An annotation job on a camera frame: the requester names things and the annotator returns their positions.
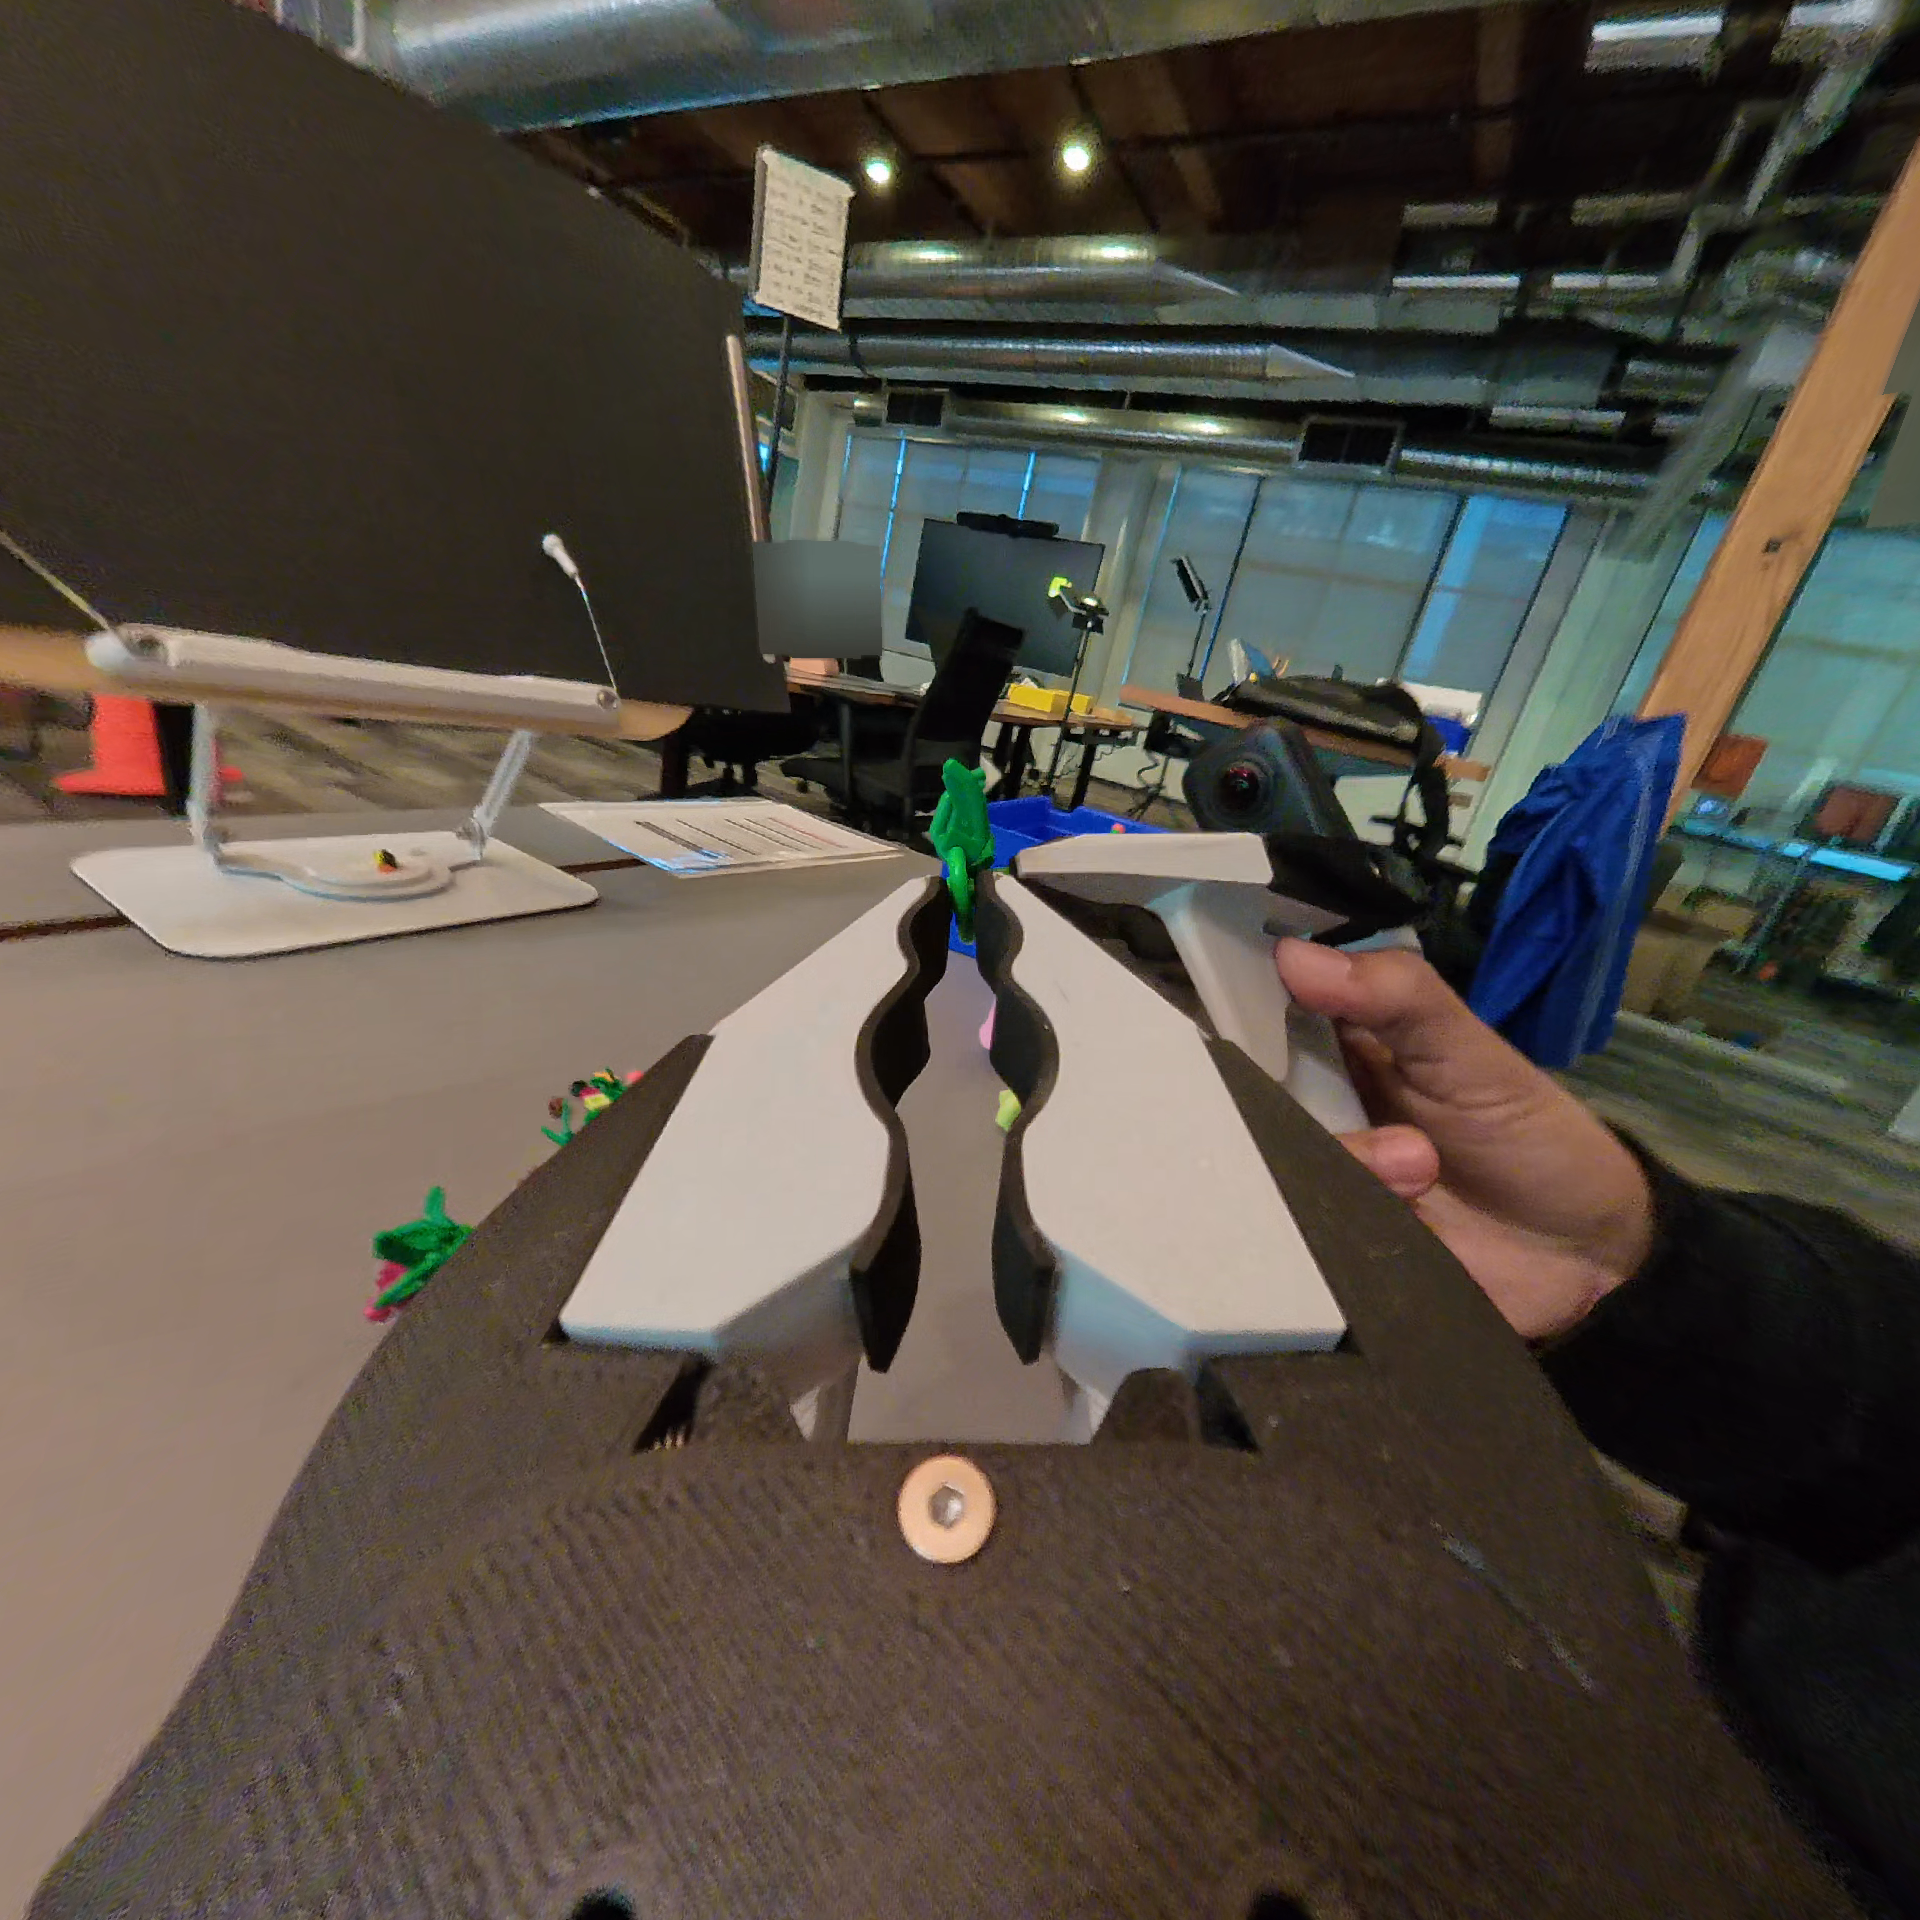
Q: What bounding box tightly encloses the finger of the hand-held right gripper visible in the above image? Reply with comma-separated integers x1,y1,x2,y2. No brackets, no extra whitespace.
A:
1118,885,1292,1077
1017,833,1279,922

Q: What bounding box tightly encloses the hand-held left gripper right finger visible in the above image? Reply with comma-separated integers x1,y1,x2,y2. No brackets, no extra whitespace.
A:
978,874,1354,1434

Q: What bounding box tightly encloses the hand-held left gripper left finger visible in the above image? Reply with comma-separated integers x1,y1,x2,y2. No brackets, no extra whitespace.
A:
557,877,951,1440

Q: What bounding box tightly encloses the pile of toy brick pieces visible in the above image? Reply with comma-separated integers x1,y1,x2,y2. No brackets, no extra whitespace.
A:
539,1066,645,1150

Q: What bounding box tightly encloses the green toy leaf stem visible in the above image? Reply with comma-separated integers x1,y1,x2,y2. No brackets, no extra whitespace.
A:
930,757,999,945

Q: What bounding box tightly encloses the person's right forearm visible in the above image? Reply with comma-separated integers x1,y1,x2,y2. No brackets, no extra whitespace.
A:
1534,1131,1920,1578

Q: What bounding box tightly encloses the person's right hand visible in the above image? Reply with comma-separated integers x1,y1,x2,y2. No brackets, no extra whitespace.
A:
1271,933,1660,1339

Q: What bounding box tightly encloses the blue plastic bin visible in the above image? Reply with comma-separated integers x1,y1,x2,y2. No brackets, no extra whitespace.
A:
943,795,1175,963

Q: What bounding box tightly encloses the long wooden desk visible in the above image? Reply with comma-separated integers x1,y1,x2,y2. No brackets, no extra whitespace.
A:
787,661,1149,819

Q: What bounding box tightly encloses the raised wooden desk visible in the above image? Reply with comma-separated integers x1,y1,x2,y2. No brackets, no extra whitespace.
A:
1118,681,1490,785

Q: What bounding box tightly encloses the blue jacket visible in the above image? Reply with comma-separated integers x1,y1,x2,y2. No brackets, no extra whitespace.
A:
1469,712,1690,1069

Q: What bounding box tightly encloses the black high-back office chair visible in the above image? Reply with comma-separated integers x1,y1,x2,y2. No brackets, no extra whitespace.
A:
779,609,1025,842

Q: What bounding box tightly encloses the light on tripod stand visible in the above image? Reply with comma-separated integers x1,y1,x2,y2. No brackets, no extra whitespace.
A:
1046,573,1116,797

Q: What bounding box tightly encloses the toy flower plant brown bloom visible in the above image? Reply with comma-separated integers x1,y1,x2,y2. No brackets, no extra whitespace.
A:
364,1185,473,1325

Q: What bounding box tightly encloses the large black monitor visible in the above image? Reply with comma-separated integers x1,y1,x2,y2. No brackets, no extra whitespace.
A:
902,509,1108,681

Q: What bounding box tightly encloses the laminated paper sheet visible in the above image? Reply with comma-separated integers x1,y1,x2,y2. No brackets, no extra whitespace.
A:
539,800,905,876

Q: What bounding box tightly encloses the wooden pillar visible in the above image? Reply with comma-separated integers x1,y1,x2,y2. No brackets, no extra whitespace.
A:
1638,181,1920,781

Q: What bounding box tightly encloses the white book stand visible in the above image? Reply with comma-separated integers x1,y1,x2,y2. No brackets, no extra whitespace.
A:
0,532,695,963

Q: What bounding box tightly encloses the white paper sign on pole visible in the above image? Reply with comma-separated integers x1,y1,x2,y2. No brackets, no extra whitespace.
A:
748,145,857,337

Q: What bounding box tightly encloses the orange traffic cone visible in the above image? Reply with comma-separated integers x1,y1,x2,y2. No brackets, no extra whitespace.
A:
52,692,245,800

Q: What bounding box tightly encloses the black board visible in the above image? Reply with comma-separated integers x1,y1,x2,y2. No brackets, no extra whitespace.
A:
0,0,793,713

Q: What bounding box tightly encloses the long silver ceiling duct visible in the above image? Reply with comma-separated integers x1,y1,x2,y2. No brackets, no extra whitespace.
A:
748,334,1361,401

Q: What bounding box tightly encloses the wide silver ceiling duct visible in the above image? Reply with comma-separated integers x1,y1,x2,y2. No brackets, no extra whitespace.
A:
358,0,1594,129

